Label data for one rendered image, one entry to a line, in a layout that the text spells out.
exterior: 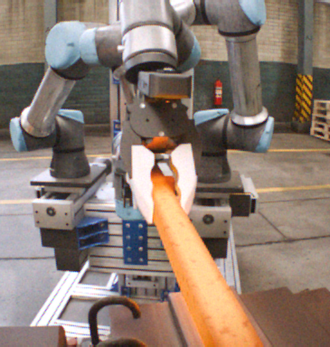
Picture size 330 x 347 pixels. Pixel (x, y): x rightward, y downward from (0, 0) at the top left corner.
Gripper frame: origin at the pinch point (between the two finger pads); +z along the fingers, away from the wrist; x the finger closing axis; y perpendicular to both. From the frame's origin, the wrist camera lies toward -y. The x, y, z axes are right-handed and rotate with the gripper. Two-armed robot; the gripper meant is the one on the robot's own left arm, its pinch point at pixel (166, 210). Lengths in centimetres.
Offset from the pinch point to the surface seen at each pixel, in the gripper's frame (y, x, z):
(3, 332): -12.4, 16.3, 10.7
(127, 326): -14.3, 6.6, 10.4
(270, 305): -14.0, -5.0, 10.4
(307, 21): 486, -434, -438
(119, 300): -15.6, 7.0, 8.2
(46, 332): -12.5, 12.7, 10.8
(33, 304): 161, 46, 26
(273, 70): 573, -372, -360
